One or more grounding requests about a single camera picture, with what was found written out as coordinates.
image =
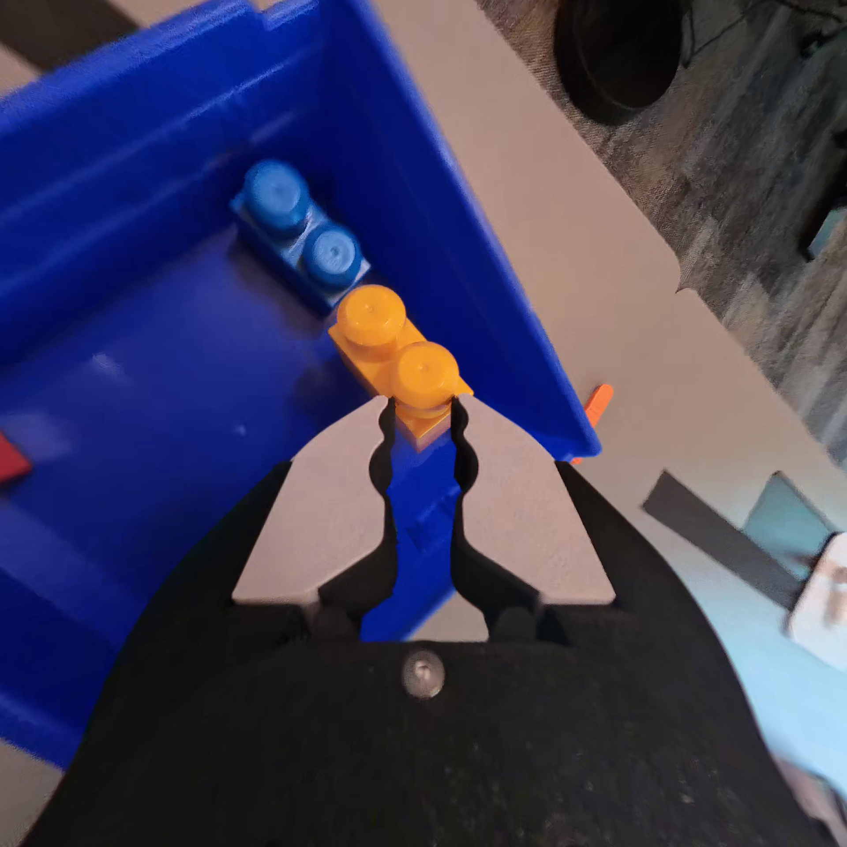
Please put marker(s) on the orange tool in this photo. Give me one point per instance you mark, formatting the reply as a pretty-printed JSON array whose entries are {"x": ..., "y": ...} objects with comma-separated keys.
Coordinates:
[{"x": 599, "y": 403}]

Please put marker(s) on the blue plastic bin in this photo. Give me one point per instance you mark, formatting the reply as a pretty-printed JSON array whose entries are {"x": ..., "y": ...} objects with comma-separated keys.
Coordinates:
[{"x": 165, "y": 397}]

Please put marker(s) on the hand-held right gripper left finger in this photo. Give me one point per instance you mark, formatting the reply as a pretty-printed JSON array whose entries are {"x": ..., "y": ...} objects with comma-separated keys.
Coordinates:
[{"x": 317, "y": 516}]

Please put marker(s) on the red mega block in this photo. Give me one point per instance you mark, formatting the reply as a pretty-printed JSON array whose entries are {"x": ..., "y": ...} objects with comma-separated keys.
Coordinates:
[{"x": 12, "y": 460}]

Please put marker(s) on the yellow mega block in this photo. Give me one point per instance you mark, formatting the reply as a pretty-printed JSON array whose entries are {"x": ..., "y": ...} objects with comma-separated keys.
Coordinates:
[{"x": 370, "y": 324}]

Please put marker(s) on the blue mega block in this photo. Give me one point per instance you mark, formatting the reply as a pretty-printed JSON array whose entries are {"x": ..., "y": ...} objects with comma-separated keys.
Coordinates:
[{"x": 278, "y": 192}]

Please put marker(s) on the black round object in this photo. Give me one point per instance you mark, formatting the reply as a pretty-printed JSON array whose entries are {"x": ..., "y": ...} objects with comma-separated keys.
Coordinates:
[{"x": 615, "y": 59}]

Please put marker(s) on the wooden document stand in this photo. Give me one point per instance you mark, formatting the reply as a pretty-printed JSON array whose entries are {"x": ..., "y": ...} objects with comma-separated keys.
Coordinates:
[{"x": 820, "y": 609}]

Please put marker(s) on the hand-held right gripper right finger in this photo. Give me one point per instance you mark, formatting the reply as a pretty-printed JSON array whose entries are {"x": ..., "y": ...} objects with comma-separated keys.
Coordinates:
[{"x": 529, "y": 523}]

